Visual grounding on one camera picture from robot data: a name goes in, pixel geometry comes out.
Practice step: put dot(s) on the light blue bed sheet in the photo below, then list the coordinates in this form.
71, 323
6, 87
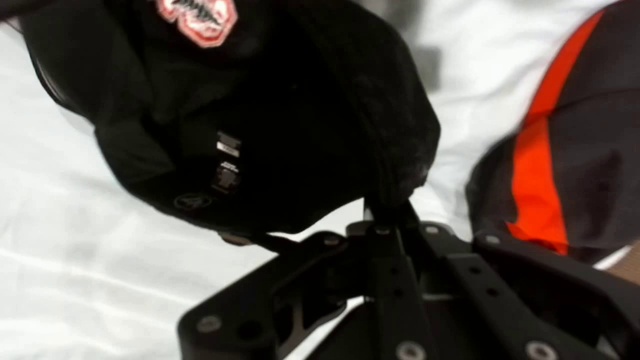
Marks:
101, 267

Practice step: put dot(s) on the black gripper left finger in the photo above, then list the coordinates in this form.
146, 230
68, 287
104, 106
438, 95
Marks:
390, 287

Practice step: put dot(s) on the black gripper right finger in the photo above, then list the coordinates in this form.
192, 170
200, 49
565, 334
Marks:
533, 301

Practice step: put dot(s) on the black orange cap with S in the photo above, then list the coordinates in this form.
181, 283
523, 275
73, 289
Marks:
600, 152

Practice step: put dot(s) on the black cap with red-white logo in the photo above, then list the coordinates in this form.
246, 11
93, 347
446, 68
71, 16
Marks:
266, 112

